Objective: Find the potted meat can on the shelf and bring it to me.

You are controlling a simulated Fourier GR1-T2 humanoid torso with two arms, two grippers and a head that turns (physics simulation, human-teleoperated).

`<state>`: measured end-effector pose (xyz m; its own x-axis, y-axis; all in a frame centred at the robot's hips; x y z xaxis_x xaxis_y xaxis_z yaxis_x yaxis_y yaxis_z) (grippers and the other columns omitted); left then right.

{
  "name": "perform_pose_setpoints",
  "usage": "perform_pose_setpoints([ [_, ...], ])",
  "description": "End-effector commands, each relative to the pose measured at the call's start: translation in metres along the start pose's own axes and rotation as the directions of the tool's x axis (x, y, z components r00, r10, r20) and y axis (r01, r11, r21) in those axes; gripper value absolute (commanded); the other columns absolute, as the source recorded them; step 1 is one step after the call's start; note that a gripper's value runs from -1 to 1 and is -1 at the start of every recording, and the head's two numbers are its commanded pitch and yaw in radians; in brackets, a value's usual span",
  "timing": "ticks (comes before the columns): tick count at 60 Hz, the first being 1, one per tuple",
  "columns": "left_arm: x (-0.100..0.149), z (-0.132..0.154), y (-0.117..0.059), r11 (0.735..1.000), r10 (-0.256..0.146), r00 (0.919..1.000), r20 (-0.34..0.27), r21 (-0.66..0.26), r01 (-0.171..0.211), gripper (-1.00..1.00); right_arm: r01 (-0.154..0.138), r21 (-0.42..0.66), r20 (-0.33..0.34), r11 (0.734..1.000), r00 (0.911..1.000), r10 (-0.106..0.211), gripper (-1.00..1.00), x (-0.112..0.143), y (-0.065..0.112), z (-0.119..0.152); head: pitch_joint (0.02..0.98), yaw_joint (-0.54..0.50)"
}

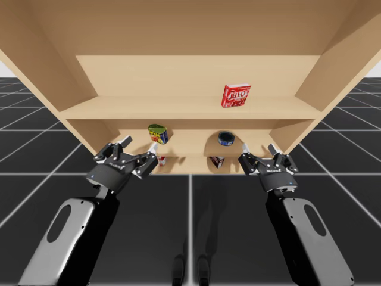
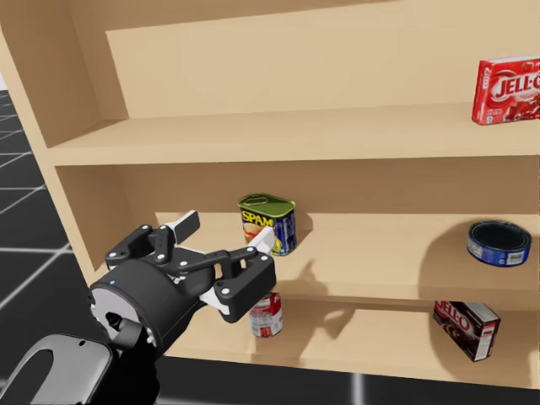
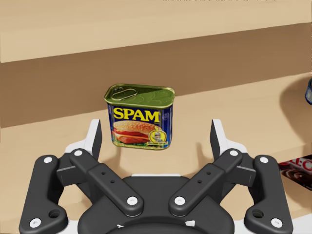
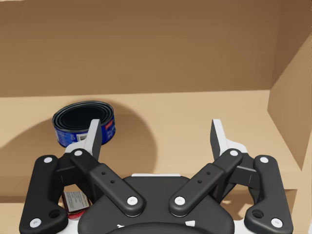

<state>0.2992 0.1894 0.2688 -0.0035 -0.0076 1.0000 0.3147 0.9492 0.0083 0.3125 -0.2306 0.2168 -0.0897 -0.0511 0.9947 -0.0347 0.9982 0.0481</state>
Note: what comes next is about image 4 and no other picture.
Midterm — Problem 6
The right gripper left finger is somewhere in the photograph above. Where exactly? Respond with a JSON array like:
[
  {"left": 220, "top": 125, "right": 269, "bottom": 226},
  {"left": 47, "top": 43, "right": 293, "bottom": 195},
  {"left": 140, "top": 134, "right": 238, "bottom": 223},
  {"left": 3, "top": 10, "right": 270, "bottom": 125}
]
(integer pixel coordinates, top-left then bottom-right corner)
[{"left": 19, "top": 118, "right": 147, "bottom": 234}]

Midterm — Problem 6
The pale wooden shelf unit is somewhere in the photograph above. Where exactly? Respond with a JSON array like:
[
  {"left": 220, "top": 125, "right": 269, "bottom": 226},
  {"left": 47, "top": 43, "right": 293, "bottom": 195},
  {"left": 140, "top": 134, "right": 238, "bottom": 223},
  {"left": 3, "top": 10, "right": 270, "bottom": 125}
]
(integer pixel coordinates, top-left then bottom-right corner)
[{"left": 0, "top": 0, "right": 312, "bottom": 234}]

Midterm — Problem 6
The dark brown and red carton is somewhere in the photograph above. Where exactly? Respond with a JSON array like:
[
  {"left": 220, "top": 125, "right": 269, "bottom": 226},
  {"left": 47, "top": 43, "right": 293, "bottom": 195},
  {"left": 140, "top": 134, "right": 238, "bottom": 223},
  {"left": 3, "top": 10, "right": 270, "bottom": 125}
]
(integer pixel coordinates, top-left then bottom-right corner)
[{"left": 61, "top": 190, "right": 93, "bottom": 220}]

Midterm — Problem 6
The blue flat can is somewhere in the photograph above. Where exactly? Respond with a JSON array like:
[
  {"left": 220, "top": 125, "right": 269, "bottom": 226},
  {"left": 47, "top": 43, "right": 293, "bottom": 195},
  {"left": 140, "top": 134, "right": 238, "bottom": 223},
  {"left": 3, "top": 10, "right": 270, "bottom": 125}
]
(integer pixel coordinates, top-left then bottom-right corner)
[{"left": 52, "top": 99, "right": 116, "bottom": 148}]

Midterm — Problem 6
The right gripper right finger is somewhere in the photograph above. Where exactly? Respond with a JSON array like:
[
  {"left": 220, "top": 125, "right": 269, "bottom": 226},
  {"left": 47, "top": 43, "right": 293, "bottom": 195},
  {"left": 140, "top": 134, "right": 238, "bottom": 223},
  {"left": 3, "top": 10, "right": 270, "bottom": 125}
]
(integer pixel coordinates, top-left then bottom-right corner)
[{"left": 168, "top": 118, "right": 294, "bottom": 234}]

